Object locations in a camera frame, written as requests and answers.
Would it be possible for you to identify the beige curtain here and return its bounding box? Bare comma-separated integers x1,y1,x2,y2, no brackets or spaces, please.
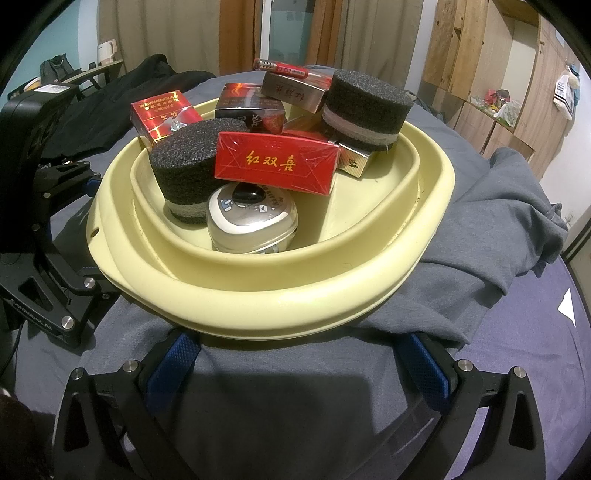
219,0,424,89

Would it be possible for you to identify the slim red cigarette box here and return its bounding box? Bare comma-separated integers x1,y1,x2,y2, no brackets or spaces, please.
252,58,310,80

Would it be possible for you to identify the red gold-lettered cigarette box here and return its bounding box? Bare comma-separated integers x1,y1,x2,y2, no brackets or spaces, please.
213,131,341,196

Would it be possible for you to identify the frosted glass door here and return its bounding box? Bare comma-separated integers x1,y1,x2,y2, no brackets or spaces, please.
270,0,315,62

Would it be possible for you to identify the white plastic bag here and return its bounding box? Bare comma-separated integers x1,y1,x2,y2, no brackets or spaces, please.
551,64,581,121

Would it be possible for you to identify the grey cloth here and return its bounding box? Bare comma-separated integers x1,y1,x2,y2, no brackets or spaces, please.
59,64,570,480
9,148,583,480

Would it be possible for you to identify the round metal tin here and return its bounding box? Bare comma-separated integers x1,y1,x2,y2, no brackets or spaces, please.
206,181,300,256

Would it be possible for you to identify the black foam cylinder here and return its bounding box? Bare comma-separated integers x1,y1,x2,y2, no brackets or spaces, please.
148,117,249,226
321,69,414,154

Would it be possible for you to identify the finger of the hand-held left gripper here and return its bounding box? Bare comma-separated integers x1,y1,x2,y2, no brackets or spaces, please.
31,161,101,223
0,258,122,349

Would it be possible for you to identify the gold-edged cigarette box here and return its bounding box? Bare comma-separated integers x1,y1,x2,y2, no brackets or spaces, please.
337,141,376,179

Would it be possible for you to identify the black red cigarette box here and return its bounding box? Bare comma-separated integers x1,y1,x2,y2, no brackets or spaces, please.
214,82,286,136

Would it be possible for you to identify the red silver cigarette box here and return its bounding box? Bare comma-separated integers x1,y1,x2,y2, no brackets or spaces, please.
261,71,334,115

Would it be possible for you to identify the yellow plastic basin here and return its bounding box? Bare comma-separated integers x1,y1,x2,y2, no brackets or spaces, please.
86,91,456,341

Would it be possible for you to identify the wooden side table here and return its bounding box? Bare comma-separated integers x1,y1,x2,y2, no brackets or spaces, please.
59,59,126,101

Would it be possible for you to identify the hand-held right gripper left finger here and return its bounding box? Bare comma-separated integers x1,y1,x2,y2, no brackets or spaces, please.
54,331,200,480

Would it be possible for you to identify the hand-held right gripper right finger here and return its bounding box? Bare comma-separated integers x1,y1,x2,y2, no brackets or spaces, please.
401,333,548,480

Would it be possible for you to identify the wooden wardrobe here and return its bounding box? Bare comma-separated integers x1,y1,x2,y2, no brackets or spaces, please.
421,0,588,182

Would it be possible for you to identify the pile of small shelf items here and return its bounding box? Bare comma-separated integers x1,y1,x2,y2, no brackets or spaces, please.
470,89,523,128

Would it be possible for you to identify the shiny red cigarette box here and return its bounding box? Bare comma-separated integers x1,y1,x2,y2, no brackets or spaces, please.
130,89,196,150

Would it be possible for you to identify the black backpack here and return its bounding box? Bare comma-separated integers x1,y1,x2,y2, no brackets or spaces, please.
40,54,71,82

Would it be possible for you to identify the black cloth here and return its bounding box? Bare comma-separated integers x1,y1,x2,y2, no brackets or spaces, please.
41,54,219,158

